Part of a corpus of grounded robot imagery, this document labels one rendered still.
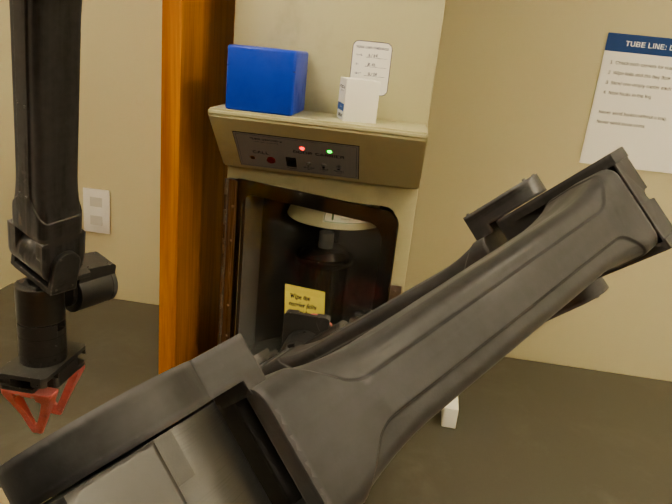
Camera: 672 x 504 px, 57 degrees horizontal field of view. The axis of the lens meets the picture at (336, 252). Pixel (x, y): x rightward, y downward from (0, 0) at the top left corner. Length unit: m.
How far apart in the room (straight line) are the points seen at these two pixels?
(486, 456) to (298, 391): 0.97
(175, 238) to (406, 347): 0.77
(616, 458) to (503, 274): 1.00
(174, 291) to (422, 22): 0.58
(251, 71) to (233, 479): 0.74
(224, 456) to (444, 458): 0.95
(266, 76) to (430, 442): 0.71
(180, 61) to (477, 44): 0.70
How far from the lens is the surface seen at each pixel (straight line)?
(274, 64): 0.91
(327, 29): 1.00
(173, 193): 1.00
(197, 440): 0.22
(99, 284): 0.88
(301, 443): 0.25
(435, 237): 1.48
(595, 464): 1.27
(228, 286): 1.09
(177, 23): 0.97
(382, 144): 0.90
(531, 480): 1.18
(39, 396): 0.87
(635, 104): 1.50
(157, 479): 0.20
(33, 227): 0.77
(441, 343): 0.29
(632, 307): 1.62
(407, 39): 0.99
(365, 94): 0.92
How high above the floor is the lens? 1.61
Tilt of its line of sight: 18 degrees down
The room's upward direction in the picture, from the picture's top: 6 degrees clockwise
